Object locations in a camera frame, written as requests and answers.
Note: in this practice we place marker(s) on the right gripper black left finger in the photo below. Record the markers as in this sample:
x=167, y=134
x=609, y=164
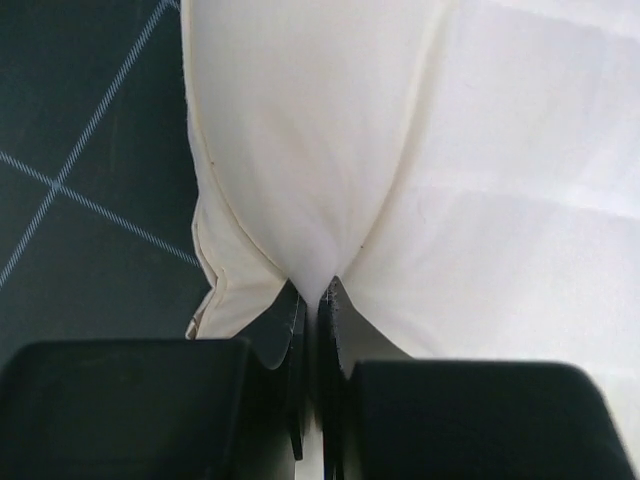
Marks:
x=160, y=409

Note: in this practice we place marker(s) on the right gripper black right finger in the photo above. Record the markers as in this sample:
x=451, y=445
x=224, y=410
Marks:
x=386, y=415

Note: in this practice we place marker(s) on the cream pillow with bear print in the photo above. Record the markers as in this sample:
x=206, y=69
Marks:
x=468, y=169

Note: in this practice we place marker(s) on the black grid cutting mat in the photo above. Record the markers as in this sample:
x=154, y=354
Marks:
x=97, y=182

